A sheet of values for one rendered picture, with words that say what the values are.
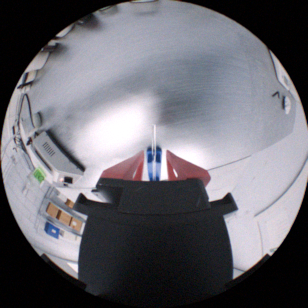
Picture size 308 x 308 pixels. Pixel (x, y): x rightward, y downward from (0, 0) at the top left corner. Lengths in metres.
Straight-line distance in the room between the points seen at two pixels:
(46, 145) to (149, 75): 0.32
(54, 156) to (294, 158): 1.45
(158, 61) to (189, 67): 0.05
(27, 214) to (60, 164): 2.59
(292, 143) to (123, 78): 1.19
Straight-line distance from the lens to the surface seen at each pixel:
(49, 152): 0.33
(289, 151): 1.18
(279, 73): 0.48
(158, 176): 0.24
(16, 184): 2.78
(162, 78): 0.16
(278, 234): 1.59
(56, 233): 2.69
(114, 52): 0.19
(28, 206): 2.80
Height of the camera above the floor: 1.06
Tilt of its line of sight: 53 degrees down
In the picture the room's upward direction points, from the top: 179 degrees clockwise
